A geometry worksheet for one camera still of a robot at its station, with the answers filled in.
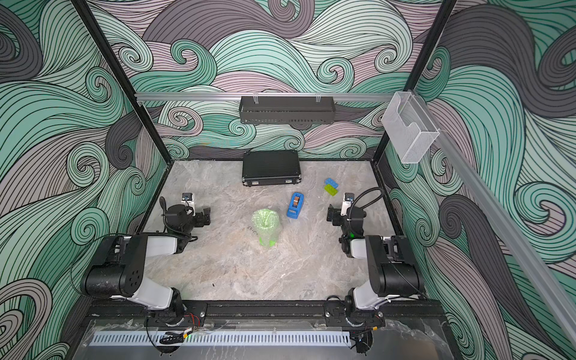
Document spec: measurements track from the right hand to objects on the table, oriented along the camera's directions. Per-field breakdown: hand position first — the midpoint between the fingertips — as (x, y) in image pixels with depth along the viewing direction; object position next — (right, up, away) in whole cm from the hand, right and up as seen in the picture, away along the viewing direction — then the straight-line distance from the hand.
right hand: (340, 205), depth 93 cm
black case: (-31, +17, +19) cm, 40 cm away
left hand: (-62, -1, +1) cm, 62 cm away
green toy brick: (-1, +6, +13) cm, 14 cm away
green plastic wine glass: (-31, -5, -13) cm, 34 cm away
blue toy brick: (-1, +10, +17) cm, 20 cm away
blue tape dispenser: (-19, -1, +4) cm, 19 cm away
